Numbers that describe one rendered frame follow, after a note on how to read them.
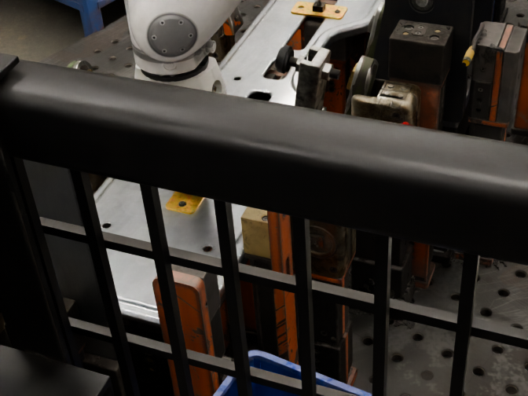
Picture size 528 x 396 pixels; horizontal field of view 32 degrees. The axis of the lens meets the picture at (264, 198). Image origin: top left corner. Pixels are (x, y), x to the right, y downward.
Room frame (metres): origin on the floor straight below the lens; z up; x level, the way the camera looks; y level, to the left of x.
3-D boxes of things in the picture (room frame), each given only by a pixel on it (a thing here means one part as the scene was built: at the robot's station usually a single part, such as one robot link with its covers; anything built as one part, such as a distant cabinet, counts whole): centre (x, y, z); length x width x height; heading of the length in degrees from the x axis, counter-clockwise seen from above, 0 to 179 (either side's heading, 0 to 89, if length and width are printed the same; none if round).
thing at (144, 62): (0.87, 0.08, 1.20); 0.09 x 0.08 x 0.03; 65
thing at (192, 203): (0.87, 0.08, 1.01); 0.08 x 0.04 x 0.01; 155
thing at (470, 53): (1.00, -0.28, 1.09); 0.10 x 0.01 x 0.01; 155
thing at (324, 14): (1.29, -0.11, 1.01); 0.08 x 0.04 x 0.01; 66
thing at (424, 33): (1.00, -0.21, 0.91); 0.07 x 0.05 x 0.42; 65
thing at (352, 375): (0.80, -0.06, 0.88); 0.07 x 0.06 x 0.35; 65
